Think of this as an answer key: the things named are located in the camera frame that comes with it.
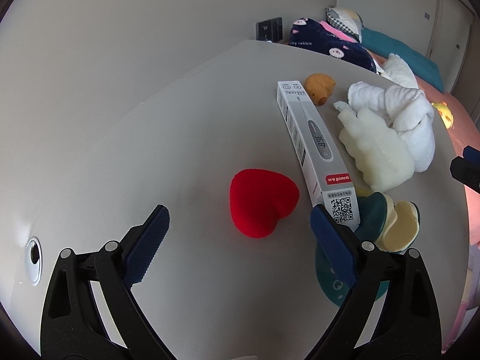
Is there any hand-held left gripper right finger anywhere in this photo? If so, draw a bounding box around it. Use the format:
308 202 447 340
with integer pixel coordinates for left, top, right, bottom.
310 204 442 360

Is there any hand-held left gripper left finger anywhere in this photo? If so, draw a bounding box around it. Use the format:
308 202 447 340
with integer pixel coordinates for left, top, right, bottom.
39 204 170 360

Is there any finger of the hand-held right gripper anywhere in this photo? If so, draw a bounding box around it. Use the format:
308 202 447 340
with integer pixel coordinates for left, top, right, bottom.
450 144 480 192

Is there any white thermometer box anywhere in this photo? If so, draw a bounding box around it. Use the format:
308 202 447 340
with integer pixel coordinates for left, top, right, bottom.
277 80 361 229

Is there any green and yellow plush toy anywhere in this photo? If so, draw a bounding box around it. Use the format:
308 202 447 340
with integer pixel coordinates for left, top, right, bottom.
314 191 421 306

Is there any yellow chick plush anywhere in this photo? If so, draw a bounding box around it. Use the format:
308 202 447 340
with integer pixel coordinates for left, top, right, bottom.
431 102 456 129

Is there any white rolled towel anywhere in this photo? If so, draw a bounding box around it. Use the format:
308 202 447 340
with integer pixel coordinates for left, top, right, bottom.
347 81 436 173

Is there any red plush heart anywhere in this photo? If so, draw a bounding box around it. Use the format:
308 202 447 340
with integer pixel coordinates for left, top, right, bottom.
229 169 300 239

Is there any teal pillow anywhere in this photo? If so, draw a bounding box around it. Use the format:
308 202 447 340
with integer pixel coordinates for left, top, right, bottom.
360 27 445 94

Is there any beige door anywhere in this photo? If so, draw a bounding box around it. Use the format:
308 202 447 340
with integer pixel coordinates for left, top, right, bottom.
427 0 475 61

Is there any orange duck toy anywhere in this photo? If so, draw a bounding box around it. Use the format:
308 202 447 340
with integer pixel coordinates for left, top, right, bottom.
304 74 336 105

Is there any navy printed blanket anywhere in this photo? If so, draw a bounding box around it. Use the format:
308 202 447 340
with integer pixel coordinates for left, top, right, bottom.
289 18 377 73

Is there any pink folded cloth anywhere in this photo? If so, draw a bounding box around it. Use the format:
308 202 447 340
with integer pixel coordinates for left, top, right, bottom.
319 20 355 42

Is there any checked pillow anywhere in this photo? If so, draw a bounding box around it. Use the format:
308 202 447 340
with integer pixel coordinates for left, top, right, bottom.
325 7 364 42

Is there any silver cable grommet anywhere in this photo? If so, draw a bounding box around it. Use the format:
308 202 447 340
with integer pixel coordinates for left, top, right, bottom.
24 236 42 285

